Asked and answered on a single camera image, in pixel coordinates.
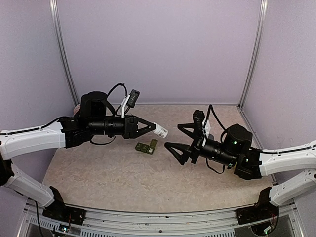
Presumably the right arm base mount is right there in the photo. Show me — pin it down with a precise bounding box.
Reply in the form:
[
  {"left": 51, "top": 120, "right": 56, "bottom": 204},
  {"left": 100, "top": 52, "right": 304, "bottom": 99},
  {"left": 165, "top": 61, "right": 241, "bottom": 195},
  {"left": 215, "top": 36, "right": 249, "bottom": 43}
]
[{"left": 235, "top": 187, "right": 279, "bottom": 225}]

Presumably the red patterned white bowl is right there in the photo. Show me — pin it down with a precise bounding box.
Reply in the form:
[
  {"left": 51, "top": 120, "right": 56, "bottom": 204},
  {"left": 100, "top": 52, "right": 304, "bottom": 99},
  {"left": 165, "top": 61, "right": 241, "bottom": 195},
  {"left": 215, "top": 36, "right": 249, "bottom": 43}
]
[{"left": 73, "top": 104, "right": 80, "bottom": 115}]

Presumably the small white pill bottle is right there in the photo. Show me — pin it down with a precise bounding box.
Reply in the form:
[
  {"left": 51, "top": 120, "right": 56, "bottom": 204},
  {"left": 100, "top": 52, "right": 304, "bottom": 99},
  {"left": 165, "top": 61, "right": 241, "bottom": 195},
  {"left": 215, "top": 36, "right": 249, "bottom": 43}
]
[{"left": 153, "top": 122, "right": 168, "bottom": 138}]

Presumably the front aluminium rail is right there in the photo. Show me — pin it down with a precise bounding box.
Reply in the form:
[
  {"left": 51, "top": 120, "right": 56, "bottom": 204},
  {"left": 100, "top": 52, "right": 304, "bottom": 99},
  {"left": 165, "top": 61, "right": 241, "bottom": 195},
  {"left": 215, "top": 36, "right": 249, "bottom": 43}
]
[{"left": 16, "top": 200, "right": 306, "bottom": 237}]

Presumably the aluminium frame post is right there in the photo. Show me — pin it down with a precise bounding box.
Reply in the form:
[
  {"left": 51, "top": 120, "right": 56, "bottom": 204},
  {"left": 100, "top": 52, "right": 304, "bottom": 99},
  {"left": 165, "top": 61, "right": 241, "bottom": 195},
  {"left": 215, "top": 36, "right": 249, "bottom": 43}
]
[
  {"left": 238, "top": 0, "right": 269, "bottom": 110},
  {"left": 49, "top": 0, "right": 79, "bottom": 105}
]

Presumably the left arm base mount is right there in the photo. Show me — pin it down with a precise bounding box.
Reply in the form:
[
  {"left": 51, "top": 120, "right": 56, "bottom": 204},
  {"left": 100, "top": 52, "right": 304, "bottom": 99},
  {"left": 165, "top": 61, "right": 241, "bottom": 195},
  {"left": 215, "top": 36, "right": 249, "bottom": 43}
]
[{"left": 42, "top": 186, "right": 86, "bottom": 226}]

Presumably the green weekly pill organizer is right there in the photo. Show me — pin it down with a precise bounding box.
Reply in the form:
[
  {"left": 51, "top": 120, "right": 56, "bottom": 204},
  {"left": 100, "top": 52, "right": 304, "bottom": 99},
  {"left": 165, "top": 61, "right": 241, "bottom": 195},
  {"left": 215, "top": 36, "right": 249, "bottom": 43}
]
[{"left": 135, "top": 139, "right": 158, "bottom": 155}]

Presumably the right aluminium frame post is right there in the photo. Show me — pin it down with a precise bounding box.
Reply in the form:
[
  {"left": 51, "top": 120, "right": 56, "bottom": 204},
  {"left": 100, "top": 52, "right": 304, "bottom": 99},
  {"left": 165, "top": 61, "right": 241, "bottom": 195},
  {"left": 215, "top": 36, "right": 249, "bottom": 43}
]
[{"left": 238, "top": 0, "right": 269, "bottom": 110}]

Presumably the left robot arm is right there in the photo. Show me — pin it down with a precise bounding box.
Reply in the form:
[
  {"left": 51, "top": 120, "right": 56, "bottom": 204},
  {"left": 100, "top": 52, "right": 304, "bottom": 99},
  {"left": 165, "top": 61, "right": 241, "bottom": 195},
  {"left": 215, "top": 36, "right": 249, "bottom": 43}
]
[{"left": 0, "top": 90, "right": 158, "bottom": 220}]

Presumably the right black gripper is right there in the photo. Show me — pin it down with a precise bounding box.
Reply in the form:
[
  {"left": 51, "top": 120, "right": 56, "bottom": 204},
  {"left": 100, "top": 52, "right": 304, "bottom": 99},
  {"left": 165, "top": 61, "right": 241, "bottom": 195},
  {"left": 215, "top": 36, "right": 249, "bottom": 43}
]
[{"left": 164, "top": 123, "right": 237, "bottom": 167}]

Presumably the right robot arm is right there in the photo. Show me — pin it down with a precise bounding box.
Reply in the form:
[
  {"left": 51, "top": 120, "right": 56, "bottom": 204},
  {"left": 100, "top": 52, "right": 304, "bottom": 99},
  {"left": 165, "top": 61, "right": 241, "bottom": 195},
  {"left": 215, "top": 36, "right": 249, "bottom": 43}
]
[{"left": 164, "top": 105, "right": 316, "bottom": 219}]

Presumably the left aluminium frame post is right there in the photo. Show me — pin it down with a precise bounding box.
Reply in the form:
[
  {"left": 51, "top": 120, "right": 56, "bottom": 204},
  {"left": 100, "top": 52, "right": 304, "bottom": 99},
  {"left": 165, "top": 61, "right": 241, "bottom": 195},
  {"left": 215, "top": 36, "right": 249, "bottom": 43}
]
[{"left": 49, "top": 0, "right": 79, "bottom": 105}]

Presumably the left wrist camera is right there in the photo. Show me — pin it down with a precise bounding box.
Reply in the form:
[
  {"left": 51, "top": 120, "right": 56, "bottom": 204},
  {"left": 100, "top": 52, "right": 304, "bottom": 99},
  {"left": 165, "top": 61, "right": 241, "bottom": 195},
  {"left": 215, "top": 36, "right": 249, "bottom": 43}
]
[{"left": 120, "top": 89, "right": 140, "bottom": 119}]

